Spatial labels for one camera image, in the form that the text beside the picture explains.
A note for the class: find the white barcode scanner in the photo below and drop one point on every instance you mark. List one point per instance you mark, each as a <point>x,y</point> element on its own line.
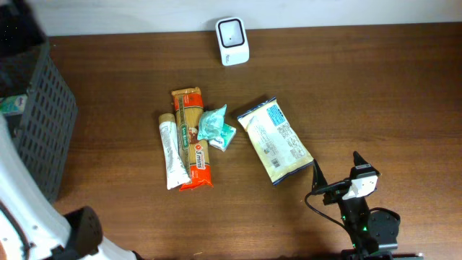
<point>232,40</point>

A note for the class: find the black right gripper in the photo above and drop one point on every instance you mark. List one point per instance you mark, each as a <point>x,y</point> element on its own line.
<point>320,180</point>

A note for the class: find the dark grey plastic basket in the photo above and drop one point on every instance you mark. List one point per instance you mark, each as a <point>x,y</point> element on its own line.
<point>42,132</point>

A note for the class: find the green plastic pouch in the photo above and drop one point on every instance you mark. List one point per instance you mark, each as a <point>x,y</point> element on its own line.
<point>211,123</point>

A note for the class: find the small green tissue pack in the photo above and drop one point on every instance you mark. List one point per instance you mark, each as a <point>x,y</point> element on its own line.
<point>223,141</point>

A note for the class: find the white tube with tan cap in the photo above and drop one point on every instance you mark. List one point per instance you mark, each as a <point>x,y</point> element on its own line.
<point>175,169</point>

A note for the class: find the orange spaghetti packet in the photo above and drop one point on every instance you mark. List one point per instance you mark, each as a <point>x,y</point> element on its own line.
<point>194,153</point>

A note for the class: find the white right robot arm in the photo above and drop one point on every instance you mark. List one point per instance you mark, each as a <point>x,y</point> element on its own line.
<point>372,231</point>

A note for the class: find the yellow white snack bag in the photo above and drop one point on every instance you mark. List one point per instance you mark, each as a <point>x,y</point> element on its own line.
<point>277,145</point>

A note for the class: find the green packet in basket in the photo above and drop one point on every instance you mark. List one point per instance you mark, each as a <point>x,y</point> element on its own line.
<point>13,105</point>

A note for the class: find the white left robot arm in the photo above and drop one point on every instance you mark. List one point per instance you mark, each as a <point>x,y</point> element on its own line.
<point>31,228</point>

